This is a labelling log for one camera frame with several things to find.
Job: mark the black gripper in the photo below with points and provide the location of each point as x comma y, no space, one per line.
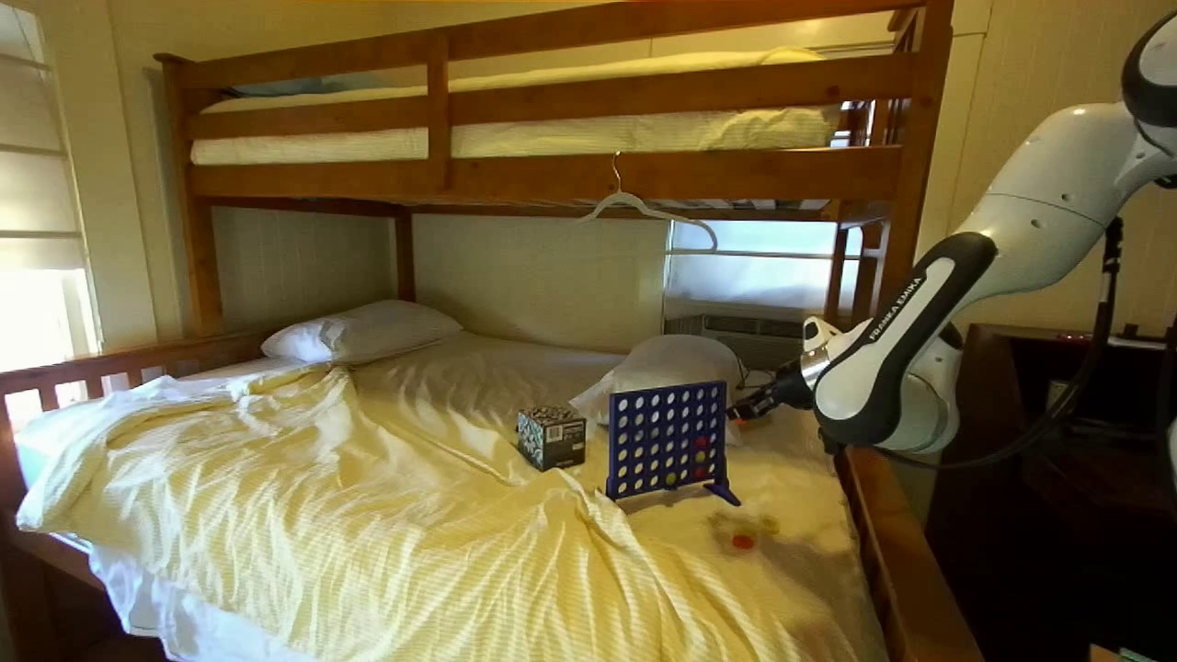
791,391

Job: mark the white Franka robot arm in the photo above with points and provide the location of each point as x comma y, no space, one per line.
1042,206

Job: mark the window air conditioner unit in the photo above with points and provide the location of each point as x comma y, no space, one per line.
731,335

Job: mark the blue connect four grid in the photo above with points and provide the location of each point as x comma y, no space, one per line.
666,444

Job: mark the white pillow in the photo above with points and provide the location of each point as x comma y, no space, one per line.
663,363
363,333

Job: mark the yellow game disc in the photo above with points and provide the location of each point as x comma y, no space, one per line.
761,526

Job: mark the window behind bed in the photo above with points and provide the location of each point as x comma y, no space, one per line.
747,276

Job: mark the red game disc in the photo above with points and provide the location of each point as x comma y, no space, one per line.
744,537

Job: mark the dark puzzle cube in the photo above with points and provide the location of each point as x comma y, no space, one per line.
548,440

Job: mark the white plastic clothes hanger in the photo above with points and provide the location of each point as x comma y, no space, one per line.
639,206

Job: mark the upper bunk mattress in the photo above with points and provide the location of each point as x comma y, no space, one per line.
639,135

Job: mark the dark wooden dresser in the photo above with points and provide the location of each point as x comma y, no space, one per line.
1054,552

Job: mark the yellow bed cover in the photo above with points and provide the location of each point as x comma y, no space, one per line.
368,516

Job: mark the white bed sheet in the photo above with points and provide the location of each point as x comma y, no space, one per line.
159,612

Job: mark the window with white blind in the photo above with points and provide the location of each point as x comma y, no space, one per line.
43,184

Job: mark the wooden bunk bed frame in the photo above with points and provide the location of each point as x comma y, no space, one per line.
553,176

